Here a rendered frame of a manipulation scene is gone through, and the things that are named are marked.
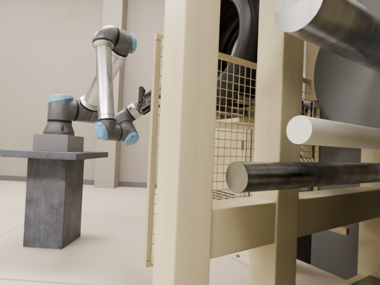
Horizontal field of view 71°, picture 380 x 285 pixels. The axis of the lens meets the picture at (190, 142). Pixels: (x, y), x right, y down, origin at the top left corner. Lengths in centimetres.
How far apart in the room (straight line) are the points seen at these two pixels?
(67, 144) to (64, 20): 355
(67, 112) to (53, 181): 45
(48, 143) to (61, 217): 47
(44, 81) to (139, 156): 197
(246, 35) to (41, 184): 146
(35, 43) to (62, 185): 371
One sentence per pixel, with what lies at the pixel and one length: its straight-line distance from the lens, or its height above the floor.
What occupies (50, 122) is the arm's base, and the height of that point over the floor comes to 78.
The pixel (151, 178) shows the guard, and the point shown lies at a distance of 81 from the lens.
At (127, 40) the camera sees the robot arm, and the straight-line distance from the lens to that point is 171.
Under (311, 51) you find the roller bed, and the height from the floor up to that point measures 114.
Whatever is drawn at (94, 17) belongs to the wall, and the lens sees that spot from 499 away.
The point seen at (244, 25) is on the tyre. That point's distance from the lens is 127.
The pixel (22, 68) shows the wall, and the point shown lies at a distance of 527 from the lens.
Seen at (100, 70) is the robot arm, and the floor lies 105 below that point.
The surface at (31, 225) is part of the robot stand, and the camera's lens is 199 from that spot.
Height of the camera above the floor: 66
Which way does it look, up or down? 1 degrees up
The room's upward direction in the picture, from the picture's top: 2 degrees clockwise
